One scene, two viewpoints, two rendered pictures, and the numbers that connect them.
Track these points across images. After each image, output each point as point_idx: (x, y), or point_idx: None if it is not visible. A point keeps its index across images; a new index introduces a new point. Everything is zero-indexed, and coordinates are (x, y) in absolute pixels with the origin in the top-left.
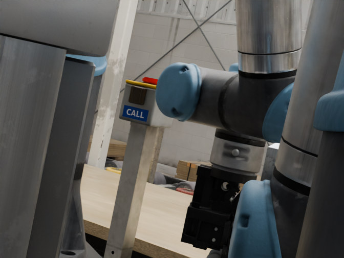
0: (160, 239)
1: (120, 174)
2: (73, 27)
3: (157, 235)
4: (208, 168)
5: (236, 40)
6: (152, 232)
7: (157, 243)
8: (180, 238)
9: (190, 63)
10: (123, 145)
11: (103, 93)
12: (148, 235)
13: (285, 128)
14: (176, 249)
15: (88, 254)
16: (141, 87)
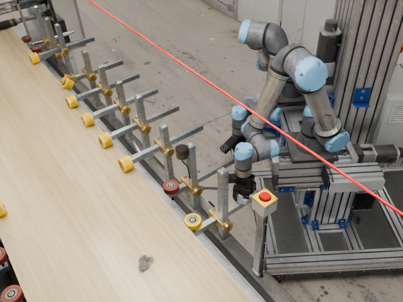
0: (224, 289)
1: (268, 225)
2: None
3: (223, 295)
4: (252, 174)
5: None
6: (225, 301)
7: (230, 278)
8: (210, 295)
9: (271, 142)
10: None
11: None
12: (231, 293)
13: (278, 99)
14: (222, 273)
15: (292, 151)
16: (271, 192)
